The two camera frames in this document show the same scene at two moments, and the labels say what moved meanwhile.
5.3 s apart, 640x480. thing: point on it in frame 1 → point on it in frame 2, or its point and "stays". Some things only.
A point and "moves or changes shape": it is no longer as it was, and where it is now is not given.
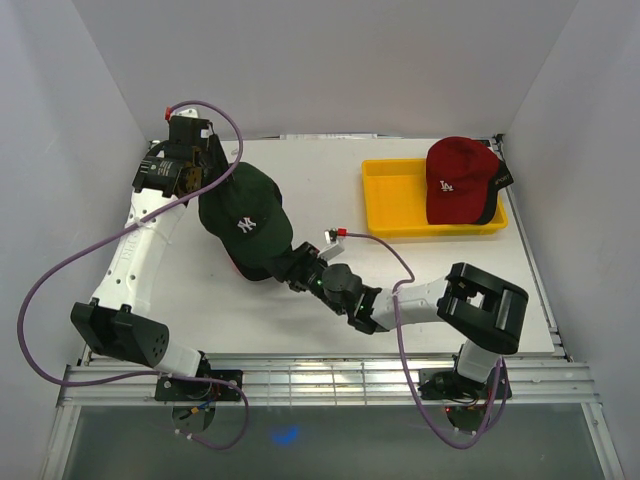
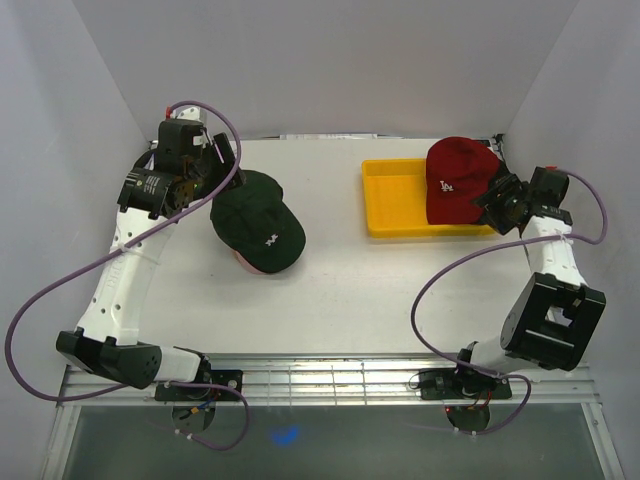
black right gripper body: (310, 276) → (522, 199)
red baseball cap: (459, 172) stays
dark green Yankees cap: (245, 216) moves or changes shape
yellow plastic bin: (395, 198) stays
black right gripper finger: (290, 265) → (502, 189)
